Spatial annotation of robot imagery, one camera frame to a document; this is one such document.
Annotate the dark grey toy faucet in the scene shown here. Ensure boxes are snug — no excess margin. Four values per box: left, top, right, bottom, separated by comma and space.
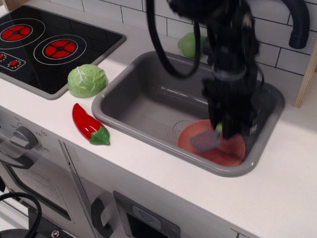
282, 0, 310, 50

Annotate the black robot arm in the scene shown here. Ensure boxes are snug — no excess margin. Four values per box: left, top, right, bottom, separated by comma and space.
169, 0, 259, 138

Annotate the grey plastic sink basin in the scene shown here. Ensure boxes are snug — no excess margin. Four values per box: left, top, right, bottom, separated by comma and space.
92, 52, 285, 177

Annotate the grey cabinet door handle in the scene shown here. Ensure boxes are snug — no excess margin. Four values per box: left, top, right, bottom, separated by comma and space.
91, 198, 113, 238

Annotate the black toy stovetop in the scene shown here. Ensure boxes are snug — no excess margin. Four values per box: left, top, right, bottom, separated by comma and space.
0, 5, 126, 100

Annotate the black braided cable upper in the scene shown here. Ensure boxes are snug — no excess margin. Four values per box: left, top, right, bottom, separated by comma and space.
145, 0, 202, 79

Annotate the black braided cable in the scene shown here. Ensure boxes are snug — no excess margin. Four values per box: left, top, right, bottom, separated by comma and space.
0, 192, 43, 238
145, 0, 202, 79

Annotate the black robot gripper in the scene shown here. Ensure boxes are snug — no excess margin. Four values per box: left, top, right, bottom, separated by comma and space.
203, 71, 263, 138

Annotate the green toy cabbage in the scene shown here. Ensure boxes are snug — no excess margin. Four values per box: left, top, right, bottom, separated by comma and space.
67, 64, 108, 98

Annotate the green toy fruit behind sink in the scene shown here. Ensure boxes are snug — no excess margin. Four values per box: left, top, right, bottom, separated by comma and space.
177, 32, 196, 60

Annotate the pink plastic plate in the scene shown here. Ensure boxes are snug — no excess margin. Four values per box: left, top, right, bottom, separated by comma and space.
177, 119, 246, 167

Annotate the red toy chili pepper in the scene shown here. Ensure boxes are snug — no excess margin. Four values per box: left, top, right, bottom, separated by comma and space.
72, 103, 110, 145

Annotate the grey oven door handle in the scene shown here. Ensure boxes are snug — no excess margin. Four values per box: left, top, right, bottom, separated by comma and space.
0, 139, 34, 169

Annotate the grey dishwasher control panel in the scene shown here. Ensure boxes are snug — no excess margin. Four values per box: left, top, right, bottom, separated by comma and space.
113, 191, 180, 238

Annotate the black braided cable lower left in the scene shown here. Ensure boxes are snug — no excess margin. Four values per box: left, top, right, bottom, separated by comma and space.
0, 192, 43, 238

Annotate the grey oven knob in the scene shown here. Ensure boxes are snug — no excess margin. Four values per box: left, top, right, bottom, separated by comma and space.
10, 126, 38, 150

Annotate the wooden side panel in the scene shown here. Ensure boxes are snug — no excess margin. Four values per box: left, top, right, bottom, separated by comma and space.
294, 42, 317, 108

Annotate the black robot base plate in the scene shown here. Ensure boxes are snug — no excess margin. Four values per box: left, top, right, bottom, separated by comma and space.
0, 207, 82, 238

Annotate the grey spatula green handle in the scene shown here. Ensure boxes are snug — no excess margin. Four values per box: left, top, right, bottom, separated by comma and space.
189, 121, 222, 153

